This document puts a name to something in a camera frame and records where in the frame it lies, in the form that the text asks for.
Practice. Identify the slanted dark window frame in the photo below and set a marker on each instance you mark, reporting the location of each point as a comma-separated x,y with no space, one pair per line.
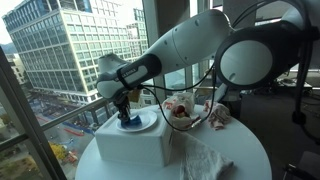
26,130

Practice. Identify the cluttered background desk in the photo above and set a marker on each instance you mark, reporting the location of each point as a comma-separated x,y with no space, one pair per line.
283,85

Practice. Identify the white foam box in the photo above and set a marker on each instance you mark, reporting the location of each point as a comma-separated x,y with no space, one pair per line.
140,146

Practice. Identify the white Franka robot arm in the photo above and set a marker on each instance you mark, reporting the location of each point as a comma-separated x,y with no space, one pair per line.
186,43

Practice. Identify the white towel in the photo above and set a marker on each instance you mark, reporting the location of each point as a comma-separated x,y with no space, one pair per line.
200,160

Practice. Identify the vertical window mullion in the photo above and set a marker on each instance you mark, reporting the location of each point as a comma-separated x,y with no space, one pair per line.
152,20

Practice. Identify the blue sponge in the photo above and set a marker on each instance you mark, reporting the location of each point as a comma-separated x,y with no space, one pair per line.
134,122

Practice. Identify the pink crumpled cloth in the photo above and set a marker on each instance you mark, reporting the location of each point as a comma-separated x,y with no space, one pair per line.
218,115

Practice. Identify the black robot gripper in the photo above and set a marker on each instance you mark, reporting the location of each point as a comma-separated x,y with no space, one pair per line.
122,104

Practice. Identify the white paper plate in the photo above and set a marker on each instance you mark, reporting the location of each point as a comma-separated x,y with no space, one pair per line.
146,119

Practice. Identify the red round fruit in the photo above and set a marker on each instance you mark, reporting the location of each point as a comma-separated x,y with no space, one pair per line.
180,110

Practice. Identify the horizontal window railing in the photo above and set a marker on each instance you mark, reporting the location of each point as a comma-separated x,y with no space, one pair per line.
66,116

